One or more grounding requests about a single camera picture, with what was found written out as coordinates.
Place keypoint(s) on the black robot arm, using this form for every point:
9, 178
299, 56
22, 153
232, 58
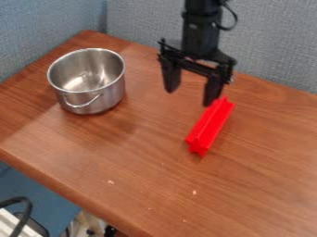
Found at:
206, 17

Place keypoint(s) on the red star-shaped block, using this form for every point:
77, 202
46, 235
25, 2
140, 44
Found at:
208, 125

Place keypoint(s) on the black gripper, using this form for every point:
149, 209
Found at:
199, 56

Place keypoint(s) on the metal pot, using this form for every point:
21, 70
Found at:
88, 80

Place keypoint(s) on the white striped object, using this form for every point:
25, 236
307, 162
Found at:
32, 229

